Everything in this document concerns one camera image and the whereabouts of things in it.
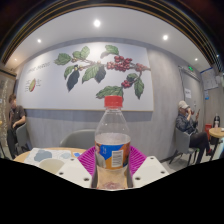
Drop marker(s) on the dark drink bottle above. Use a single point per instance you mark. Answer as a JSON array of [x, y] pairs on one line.
[[216, 120]]

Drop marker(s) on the blue-framed wall notice board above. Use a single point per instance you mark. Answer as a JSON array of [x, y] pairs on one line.
[[210, 79]]

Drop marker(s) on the white paper wall notice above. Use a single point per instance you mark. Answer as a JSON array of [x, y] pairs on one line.
[[188, 93]]

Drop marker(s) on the black mug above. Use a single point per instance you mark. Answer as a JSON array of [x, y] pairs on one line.
[[51, 165]]

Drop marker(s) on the person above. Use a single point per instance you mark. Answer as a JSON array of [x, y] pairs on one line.
[[16, 116], [186, 125]]

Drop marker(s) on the green exit sign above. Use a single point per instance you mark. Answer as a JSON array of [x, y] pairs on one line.
[[190, 68]]

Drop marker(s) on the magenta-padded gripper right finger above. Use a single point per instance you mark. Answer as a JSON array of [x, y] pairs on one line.
[[150, 170]]

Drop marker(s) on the round wooden table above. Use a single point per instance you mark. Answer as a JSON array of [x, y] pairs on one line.
[[217, 132]]

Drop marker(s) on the coffee plant wall mural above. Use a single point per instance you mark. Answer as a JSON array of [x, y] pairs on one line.
[[50, 90]]

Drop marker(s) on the grey chair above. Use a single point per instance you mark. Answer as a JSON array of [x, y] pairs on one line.
[[22, 135], [78, 139], [182, 143]]

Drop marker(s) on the round ceiling lights group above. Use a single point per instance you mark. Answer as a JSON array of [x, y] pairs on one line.
[[97, 23]]

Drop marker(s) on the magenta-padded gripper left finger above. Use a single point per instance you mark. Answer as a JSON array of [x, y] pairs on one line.
[[76, 171]]

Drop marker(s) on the white paper sheet blue print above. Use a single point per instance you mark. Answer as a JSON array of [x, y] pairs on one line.
[[43, 155]]

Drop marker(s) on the clear red-capped drink bottle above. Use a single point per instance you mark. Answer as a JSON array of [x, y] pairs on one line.
[[112, 148]]

